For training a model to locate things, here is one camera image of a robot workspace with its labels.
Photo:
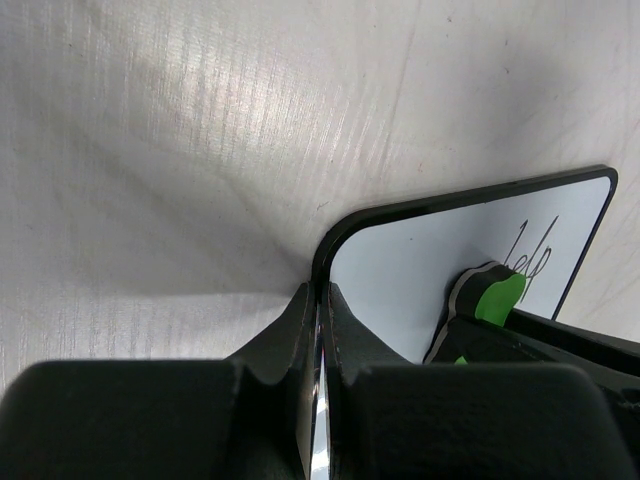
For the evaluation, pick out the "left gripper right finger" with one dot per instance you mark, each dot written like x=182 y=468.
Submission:
x=392 y=419

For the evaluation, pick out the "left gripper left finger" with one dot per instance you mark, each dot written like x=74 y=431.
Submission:
x=247 y=416

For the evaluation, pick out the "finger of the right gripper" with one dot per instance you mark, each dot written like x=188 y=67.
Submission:
x=575 y=330
x=610 y=367

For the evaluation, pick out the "green whiteboard eraser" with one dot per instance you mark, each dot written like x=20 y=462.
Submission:
x=487 y=293

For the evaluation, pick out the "small black-framed whiteboard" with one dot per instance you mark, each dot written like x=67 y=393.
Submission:
x=383 y=273

